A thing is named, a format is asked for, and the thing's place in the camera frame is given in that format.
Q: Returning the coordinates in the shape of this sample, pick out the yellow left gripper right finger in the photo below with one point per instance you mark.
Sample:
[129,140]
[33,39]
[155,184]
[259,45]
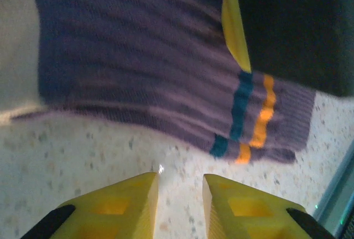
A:
[249,217]

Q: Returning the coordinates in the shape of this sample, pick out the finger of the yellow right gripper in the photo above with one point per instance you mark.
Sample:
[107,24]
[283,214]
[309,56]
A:
[290,28]

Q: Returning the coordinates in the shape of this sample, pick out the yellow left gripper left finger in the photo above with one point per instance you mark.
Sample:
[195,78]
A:
[110,214]

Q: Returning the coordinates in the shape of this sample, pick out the purple sock with tan toe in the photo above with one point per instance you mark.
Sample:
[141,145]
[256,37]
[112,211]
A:
[138,56]

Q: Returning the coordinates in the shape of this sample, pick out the long aluminium frame beam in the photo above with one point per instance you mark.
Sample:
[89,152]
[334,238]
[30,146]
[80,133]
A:
[340,194]

